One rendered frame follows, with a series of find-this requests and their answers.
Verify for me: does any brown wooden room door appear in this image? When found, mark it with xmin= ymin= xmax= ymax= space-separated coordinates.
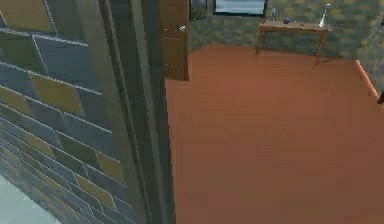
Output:
xmin=159 ymin=0 xmax=190 ymax=82

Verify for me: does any black framed window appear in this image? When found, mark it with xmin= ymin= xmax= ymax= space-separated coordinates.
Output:
xmin=213 ymin=0 xmax=269 ymax=18

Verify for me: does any brown wooden table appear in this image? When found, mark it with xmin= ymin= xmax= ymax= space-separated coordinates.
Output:
xmin=255 ymin=20 xmax=332 ymax=65

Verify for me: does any white bottle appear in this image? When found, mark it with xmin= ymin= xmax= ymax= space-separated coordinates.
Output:
xmin=318 ymin=3 xmax=332 ymax=29

